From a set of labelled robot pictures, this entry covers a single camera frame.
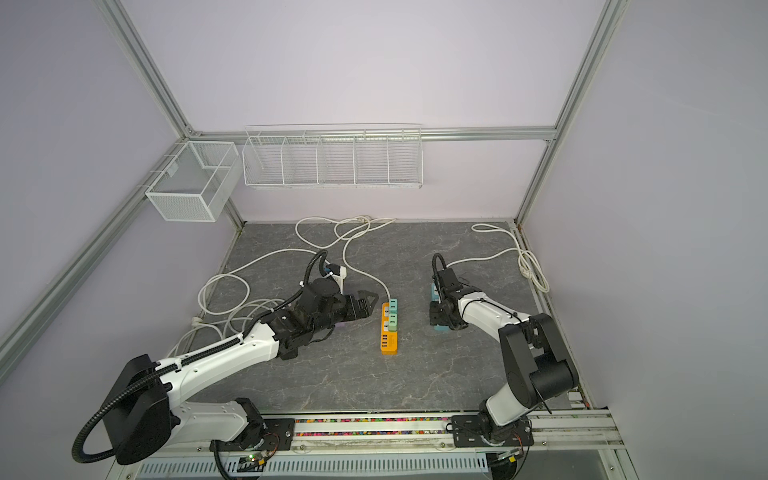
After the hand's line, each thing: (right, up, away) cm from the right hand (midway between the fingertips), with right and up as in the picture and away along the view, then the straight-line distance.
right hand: (442, 317), depth 93 cm
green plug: (-16, 0, -7) cm, 17 cm away
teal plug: (-15, +4, -4) cm, 16 cm away
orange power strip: (-17, -5, -6) cm, 19 cm away
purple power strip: (-28, +3, -22) cm, 36 cm away
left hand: (-22, +7, -13) cm, 27 cm away
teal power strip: (-1, +5, +4) cm, 7 cm away
